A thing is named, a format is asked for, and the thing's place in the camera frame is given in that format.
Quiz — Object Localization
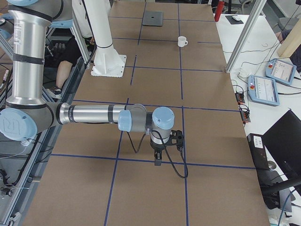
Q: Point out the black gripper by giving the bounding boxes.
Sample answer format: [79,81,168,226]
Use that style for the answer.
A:
[150,140,168,166]

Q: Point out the white ceramic mug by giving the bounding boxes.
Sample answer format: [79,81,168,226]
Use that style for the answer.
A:
[177,36,188,48]

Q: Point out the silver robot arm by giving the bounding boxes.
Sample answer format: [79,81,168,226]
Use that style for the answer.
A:
[0,0,174,165]

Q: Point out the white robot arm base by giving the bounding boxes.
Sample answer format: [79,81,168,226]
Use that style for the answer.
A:
[84,0,127,78]

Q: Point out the black open laptop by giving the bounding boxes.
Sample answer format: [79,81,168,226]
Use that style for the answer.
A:
[262,110,301,178]

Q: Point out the dark grey closed laptop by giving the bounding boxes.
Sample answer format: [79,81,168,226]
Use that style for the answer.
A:
[142,11,163,27]

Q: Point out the lower orange black adapter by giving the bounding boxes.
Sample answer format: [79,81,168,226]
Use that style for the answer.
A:
[240,109,251,124]

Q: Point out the orange black adapter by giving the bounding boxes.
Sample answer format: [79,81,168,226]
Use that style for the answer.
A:
[240,109,251,124]
[235,92,245,105]

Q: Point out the upper orange black adapter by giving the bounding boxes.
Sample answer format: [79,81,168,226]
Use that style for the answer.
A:
[235,92,245,105]

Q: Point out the long crosswise blue tape strip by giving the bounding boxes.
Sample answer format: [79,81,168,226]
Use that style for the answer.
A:
[50,153,256,170]

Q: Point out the black desktop computer box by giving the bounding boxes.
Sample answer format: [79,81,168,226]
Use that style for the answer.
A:
[247,133,292,212]

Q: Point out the white power adapter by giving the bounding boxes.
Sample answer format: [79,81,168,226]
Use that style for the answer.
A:
[238,68,250,80]

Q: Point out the near blue teach pendant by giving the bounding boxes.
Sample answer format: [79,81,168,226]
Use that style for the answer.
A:
[247,75,280,106]

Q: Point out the blue teach pendant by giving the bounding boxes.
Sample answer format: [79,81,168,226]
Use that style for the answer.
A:
[265,59,297,86]
[247,75,280,106]

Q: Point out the seated person in black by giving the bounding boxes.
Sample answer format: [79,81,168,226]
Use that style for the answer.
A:
[46,36,81,99]

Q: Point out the far blue teach pendant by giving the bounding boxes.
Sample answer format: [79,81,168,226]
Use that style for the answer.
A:
[265,59,297,86]

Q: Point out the black mouse pad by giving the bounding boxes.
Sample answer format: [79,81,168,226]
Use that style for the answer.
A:
[225,15,244,24]

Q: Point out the lengthwise blue tape strip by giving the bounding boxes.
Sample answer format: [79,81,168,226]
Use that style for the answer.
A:
[177,3,189,226]

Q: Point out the white computer mouse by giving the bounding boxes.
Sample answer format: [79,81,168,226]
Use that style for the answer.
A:
[232,15,241,21]

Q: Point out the red water bottle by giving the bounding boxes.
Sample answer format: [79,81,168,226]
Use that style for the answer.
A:
[214,0,224,22]

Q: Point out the light wooden beam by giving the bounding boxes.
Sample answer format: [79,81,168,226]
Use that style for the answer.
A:
[277,19,301,58]

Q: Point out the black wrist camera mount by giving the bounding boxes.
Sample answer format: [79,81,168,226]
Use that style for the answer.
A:
[166,130,184,152]

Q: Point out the blue network cable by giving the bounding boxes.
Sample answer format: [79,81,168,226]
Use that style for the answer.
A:
[278,188,297,226]

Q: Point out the aluminium frame post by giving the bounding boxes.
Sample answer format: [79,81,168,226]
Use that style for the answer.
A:
[225,0,267,73]

